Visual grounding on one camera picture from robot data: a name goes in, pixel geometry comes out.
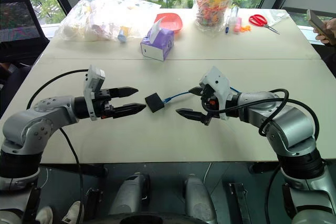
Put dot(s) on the smartphone with pale case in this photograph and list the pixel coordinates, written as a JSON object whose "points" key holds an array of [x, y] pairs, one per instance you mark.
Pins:
{"points": [[316, 22]]}

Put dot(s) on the black square box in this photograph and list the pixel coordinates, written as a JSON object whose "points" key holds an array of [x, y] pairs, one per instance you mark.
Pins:
{"points": [[155, 102]]}

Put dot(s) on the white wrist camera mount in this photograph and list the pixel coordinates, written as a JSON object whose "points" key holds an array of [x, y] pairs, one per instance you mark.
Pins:
{"points": [[218, 79], [92, 82]]}

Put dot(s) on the bystander bare hand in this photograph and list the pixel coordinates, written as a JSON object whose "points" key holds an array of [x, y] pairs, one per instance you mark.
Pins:
{"points": [[329, 31]]}

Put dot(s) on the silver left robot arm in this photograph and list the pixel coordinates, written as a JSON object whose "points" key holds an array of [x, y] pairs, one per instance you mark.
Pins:
{"points": [[31, 127]]}

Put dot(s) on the silver robot leg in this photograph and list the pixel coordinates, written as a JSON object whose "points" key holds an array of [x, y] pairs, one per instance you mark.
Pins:
{"points": [[198, 197], [130, 195]]}

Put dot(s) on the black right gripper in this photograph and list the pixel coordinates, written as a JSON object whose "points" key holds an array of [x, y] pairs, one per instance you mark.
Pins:
{"points": [[210, 98]]}

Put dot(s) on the bystander in dark clothes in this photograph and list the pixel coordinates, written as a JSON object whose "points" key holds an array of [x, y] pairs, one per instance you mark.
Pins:
{"points": [[13, 82]]}

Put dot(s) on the black metal bracket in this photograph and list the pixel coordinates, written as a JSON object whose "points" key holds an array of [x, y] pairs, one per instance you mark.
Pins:
{"points": [[239, 203]]}

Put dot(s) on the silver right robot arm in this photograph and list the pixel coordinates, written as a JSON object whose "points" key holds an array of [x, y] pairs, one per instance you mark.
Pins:
{"points": [[288, 127]]}

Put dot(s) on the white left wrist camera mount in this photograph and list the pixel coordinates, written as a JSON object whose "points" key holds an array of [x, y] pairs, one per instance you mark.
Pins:
{"points": [[92, 82]]}

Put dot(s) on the white sneaker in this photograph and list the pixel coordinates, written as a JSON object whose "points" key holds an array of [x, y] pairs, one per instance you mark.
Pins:
{"points": [[73, 212], [44, 214]]}

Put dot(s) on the blue pen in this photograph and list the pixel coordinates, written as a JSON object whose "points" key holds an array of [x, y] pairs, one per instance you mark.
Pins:
{"points": [[228, 23]]}

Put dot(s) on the flat clear plastic bag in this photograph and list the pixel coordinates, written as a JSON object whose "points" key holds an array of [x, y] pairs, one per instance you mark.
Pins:
{"points": [[278, 15]]}

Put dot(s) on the black mesh office chair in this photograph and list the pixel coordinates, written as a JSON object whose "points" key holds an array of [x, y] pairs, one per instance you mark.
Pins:
{"points": [[18, 30]]}

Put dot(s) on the pink marker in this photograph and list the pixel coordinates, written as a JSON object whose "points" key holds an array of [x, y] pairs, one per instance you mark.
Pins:
{"points": [[237, 24]]}

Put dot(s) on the bag of colourful snacks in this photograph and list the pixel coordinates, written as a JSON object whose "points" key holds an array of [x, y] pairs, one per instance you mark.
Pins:
{"points": [[210, 9]]}

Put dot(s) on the clear bag of pale items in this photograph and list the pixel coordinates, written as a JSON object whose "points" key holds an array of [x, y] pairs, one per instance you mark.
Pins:
{"points": [[99, 19]]}

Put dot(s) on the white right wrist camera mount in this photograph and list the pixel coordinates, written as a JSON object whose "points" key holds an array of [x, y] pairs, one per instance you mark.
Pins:
{"points": [[218, 79]]}

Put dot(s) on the blue capped tube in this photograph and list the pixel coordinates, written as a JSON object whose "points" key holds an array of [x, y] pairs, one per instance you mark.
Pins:
{"points": [[123, 36]]}

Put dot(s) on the purple tissue box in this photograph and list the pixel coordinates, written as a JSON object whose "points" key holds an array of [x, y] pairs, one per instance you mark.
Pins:
{"points": [[157, 45]]}

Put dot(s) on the small orange clips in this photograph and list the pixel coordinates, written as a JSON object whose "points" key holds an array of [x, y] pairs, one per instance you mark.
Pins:
{"points": [[246, 28]]}

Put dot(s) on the red plastic bowl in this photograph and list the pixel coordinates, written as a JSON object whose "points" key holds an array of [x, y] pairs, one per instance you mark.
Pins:
{"points": [[172, 22]]}

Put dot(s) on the dark rounded robot body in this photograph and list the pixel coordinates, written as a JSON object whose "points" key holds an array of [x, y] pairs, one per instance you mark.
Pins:
{"points": [[157, 218]]}

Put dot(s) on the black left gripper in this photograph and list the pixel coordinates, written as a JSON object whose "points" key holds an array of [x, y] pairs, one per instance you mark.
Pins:
{"points": [[102, 103]]}

